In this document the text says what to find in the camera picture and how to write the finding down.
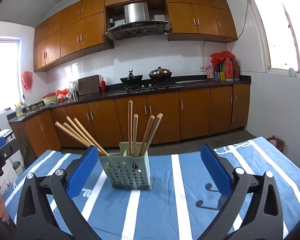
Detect red plastic bag on wall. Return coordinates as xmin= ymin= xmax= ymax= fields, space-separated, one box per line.
xmin=21 ymin=71 xmax=33 ymax=91

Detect red bottles and boxes group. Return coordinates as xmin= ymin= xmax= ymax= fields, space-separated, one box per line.
xmin=206 ymin=51 xmax=240 ymax=81

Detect yellow detergent bottle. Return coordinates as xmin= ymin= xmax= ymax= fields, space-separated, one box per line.
xmin=15 ymin=103 xmax=24 ymax=117

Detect brown upper kitchen cabinets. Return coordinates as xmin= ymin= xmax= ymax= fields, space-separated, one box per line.
xmin=33 ymin=0 xmax=237 ymax=72

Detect right window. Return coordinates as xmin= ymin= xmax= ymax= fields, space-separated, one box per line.
xmin=249 ymin=0 xmax=300 ymax=76

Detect brown kitchen cabinets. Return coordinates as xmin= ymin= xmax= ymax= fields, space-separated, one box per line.
xmin=33 ymin=0 xmax=237 ymax=72
xmin=6 ymin=74 xmax=252 ymax=165

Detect chopstick in holder leaning left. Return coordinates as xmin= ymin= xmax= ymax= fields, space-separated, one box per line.
xmin=55 ymin=122 xmax=90 ymax=147

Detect black wok left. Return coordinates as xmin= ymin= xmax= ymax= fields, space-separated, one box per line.
xmin=120 ymin=70 xmax=143 ymax=88

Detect green bowl on counter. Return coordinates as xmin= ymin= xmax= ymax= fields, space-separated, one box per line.
xmin=42 ymin=92 xmax=57 ymax=106

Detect blue white striped tablecloth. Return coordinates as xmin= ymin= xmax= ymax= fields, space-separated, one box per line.
xmin=3 ymin=137 xmax=300 ymax=239

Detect brown lower kitchen cabinets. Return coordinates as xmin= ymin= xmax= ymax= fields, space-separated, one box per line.
xmin=6 ymin=74 xmax=252 ymax=165

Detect window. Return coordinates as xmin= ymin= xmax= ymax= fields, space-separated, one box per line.
xmin=0 ymin=41 xmax=20 ymax=112
xmin=249 ymin=0 xmax=300 ymax=76

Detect black wok with lid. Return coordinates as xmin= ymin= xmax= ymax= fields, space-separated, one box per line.
xmin=149 ymin=66 xmax=172 ymax=83

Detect bamboo chopstick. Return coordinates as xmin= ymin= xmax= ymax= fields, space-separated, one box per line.
xmin=142 ymin=113 xmax=163 ymax=155
xmin=55 ymin=115 xmax=107 ymax=155
xmin=73 ymin=118 xmax=109 ymax=156
xmin=139 ymin=114 xmax=155 ymax=156

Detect green perforated utensil holder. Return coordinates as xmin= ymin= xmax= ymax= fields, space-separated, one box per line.
xmin=99 ymin=142 xmax=152 ymax=190

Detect upright chopstick in holder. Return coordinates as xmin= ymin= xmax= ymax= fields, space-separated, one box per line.
xmin=132 ymin=114 xmax=139 ymax=156
xmin=128 ymin=100 xmax=133 ymax=155

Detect steel range hood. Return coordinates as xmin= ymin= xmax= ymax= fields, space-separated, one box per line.
xmin=105 ymin=0 xmax=171 ymax=41

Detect dark wooden cutting board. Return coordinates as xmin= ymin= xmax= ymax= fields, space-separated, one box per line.
xmin=78 ymin=75 xmax=100 ymax=96

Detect left window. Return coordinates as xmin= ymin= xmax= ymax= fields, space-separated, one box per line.
xmin=0 ymin=41 xmax=20 ymax=112

